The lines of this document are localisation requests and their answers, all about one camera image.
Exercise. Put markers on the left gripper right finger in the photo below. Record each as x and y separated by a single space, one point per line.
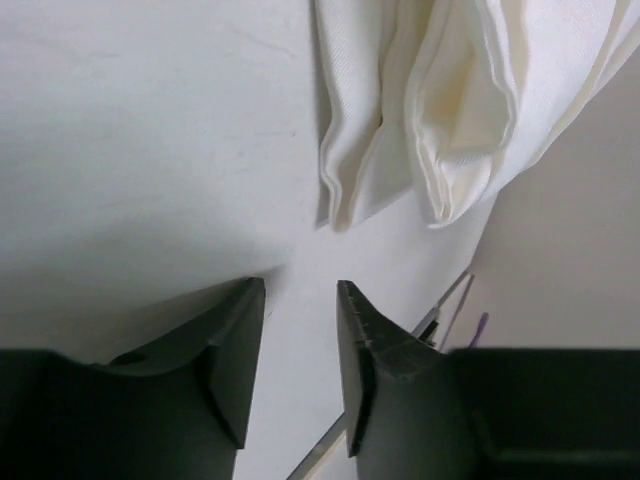
412 412

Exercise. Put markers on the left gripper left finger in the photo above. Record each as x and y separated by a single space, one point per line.
177 407

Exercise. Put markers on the white pleated skirt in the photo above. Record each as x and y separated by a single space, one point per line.
454 99

